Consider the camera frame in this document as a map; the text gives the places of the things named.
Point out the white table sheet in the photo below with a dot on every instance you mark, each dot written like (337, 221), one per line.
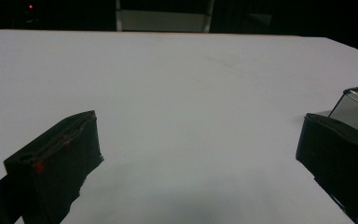
(180, 93)

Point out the dark device with red light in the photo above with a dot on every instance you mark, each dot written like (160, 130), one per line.
(30, 6)

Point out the clear plastic compartment box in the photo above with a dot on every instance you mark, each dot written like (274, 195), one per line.
(357, 112)

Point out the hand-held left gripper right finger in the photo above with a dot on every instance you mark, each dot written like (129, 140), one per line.
(341, 155)

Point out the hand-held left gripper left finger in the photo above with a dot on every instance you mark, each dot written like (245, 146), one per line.
(59, 155)

